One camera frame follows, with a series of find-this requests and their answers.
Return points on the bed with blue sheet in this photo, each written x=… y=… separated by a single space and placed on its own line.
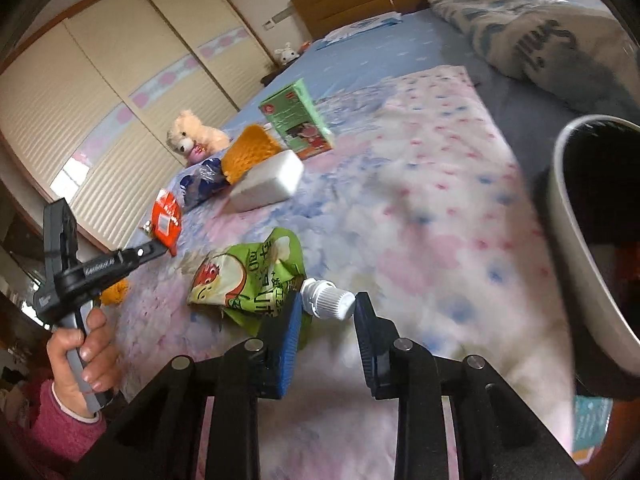
x=360 y=65

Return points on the person's left hand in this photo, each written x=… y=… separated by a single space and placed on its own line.
x=102 y=360

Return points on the blue plastic bag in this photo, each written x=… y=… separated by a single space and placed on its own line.
x=200 y=185

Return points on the orange red wrapper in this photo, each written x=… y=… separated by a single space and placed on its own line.
x=167 y=215

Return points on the dark wooden nightstand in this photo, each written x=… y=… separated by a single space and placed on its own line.
x=272 y=77

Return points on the pink floral blanket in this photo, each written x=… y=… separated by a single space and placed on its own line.
x=425 y=235

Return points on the grey wall panel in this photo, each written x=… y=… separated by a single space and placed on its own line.
x=283 y=13

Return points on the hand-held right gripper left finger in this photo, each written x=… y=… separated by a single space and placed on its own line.
x=287 y=345

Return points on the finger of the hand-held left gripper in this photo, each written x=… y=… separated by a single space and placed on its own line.
x=145 y=251

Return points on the yellow foam fruit net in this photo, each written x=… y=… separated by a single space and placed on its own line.
x=250 y=152
x=117 y=294

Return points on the blue printed pillow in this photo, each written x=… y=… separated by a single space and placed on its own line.
x=365 y=27

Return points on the white rabbit plush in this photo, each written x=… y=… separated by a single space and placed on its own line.
x=283 y=53

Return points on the cream sliding door wardrobe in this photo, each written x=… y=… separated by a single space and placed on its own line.
x=100 y=85

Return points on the green and red carton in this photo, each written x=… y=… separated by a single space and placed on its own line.
x=292 y=115

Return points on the white foam block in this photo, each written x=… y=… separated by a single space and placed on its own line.
x=270 y=185

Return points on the blue patterned white duvet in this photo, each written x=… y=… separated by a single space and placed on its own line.
x=500 y=25

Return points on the wooden headboard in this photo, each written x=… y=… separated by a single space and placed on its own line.
x=350 y=0

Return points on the small orange toy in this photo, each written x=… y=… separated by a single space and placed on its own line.
x=305 y=46

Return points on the white trash bin black liner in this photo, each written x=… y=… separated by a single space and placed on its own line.
x=570 y=230

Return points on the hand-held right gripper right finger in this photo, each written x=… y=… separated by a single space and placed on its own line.
x=367 y=345

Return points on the person's left forearm pink sleeve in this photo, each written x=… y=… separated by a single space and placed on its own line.
x=55 y=435

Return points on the green snack bag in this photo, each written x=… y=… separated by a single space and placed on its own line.
x=240 y=275

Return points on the beige teddy bear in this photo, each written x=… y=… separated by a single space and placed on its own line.
x=185 y=130

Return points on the teal printed leaflet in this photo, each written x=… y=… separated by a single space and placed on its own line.
x=590 y=425

